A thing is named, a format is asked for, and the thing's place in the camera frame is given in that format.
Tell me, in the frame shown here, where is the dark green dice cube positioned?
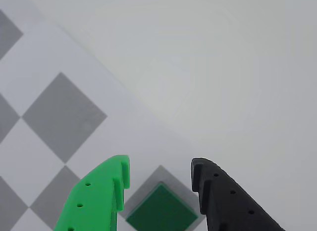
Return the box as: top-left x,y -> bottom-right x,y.
125,183 -> 199,231

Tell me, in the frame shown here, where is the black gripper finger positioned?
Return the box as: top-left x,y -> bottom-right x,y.
190,157 -> 286,231

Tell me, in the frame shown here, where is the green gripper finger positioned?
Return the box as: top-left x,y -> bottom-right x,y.
53,154 -> 131,231

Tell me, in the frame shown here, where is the grey white checkerboard mat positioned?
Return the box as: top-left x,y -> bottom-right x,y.
0,7 -> 206,231

